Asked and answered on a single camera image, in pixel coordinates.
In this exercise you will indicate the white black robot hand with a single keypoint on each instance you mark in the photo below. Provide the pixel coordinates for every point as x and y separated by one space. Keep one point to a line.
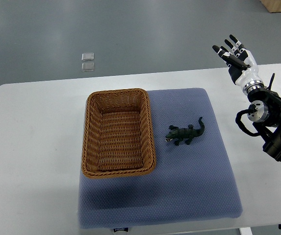
241 64

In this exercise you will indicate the dark toy crocodile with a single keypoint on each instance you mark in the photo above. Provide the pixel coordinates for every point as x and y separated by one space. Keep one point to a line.
185 134

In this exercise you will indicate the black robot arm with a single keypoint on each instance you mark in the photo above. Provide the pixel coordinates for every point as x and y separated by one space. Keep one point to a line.
263 116

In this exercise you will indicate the brown wicker basket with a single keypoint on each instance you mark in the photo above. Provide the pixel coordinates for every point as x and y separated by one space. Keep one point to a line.
118 135

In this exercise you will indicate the wooden box corner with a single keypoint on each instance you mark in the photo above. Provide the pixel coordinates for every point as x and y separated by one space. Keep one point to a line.
273 6

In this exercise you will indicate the blue-grey foam mat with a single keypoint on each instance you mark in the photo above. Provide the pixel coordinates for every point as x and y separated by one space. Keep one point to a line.
190 182

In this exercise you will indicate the upper floor socket plate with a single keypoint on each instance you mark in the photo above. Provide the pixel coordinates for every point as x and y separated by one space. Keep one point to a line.
87 56

